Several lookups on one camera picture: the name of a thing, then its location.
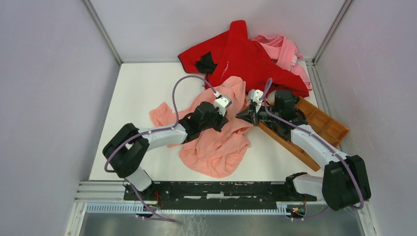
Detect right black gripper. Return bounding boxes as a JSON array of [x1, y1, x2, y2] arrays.
[[236, 101, 281, 127]]

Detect salmon orange jacket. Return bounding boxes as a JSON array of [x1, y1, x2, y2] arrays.
[[149, 76, 253, 179]]

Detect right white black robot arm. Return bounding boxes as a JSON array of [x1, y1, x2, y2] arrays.
[[236, 89, 371, 211]]

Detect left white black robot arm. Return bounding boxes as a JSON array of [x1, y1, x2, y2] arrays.
[[102, 97, 231, 200]]

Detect red garment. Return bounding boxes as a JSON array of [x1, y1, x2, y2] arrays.
[[178, 20, 310, 97]]

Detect pink garment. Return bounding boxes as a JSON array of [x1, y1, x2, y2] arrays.
[[252, 35, 313, 90]]

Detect wooden divided tray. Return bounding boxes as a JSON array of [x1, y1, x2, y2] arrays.
[[259, 98, 349, 172]]

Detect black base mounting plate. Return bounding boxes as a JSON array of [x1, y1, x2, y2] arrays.
[[139, 181, 317, 210]]

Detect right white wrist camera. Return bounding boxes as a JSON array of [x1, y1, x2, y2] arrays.
[[247, 89, 264, 113]]

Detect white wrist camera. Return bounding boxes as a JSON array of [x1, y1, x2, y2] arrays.
[[247, 89, 264, 113], [213, 91, 232, 117]]

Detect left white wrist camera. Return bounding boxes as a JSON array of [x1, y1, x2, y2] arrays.
[[213, 91, 232, 117]]

